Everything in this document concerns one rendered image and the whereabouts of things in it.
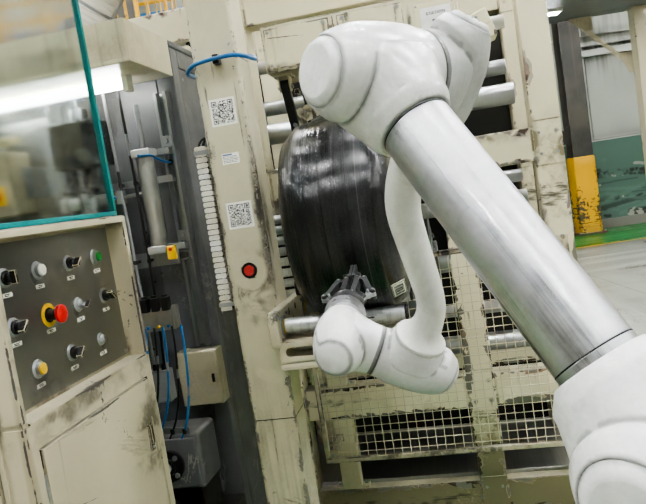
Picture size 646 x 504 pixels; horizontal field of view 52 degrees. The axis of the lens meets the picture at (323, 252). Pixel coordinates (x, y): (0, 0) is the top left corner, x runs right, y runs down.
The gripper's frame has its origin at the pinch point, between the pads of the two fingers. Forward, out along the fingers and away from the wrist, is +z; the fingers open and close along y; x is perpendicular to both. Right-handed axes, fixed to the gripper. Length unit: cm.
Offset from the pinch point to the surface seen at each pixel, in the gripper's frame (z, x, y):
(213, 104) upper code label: 32, -44, 34
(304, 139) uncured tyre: 20.0, -31.6, 8.9
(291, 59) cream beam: 60, -50, 16
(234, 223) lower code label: 23.6, -11.1, 34.3
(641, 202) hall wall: 933, 316, -334
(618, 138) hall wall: 956, 211, -310
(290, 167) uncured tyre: 12.8, -26.4, 12.6
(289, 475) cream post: 5, 62, 31
